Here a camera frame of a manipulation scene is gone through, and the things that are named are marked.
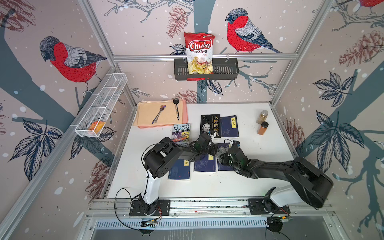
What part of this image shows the blue book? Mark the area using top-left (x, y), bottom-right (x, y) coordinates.
top-left (168, 159), bottom-right (191, 181)
top-left (215, 143), bottom-right (234, 172)
top-left (221, 115), bottom-right (240, 138)
top-left (194, 154), bottom-right (216, 173)

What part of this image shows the Treehouse colourful paperback book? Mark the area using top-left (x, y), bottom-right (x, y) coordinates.
top-left (171, 124), bottom-right (191, 146)

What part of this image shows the grey striped cloth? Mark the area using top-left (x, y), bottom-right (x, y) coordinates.
top-left (216, 152), bottom-right (230, 166)

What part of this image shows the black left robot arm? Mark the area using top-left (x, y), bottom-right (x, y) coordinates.
top-left (140, 134), bottom-right (217, 208)

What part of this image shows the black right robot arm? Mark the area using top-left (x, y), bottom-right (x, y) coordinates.
top-left (217, 144), bottom-right (334, 209)

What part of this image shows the black portrait cover book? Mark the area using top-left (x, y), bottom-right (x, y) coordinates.
top-left (200, 114), bottom-right (221, 138)

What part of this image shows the orange spice jar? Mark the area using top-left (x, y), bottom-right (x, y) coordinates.
top-left (257, 121), bottom-right (269, 136)

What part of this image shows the beige spice jar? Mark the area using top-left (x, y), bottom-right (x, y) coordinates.
top-left (257, 110), bottom-right (269, 125)

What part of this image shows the black ladle spoon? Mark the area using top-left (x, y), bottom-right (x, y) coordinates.
top-left (173, 98), bottom-right (180, 121)

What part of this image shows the iridescent purple spoon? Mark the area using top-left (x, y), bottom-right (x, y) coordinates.
top-left (152, 105), bottom-right (166, 124)

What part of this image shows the beige placemat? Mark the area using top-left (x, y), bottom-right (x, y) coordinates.
top-left (132, 100), bottom-right (185, 127)

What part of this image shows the red Chuba chips bag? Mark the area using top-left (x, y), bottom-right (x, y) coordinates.
top-left (184, 33), bottom-right (215, 75)

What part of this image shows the orange packet in shelf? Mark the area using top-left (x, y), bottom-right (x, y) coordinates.
top-left (87, 121), bottom-right (106, 134)

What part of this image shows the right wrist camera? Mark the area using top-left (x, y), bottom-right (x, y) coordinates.
top-left (233, 140), bottom-right (240, 148)

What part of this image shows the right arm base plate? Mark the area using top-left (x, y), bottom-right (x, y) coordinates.
top-left (247, 198), bottom-right (291, 215)

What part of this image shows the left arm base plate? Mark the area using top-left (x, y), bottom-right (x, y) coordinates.
top-left (129, 200), bottom-right (171, 217)

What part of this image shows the black wall basket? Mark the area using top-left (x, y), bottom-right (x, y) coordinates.
top-left (174, 58), bottom-right (239, 81)

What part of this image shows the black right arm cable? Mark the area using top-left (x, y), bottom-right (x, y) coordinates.
top-left (265, 209), bottom-right (292, 240)

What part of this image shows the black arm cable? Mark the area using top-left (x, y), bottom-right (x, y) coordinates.
top-left (265, 209), bottom-right (292, 240)
top-left (113, 187), bottom-right (163, 233)

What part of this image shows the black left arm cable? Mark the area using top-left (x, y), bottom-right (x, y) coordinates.
top-left (113, 187), bottom-right (163, 233)

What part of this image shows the white wire wall shelf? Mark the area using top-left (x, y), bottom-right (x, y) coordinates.
top-left (75, 73), bottom-right (128, 138)

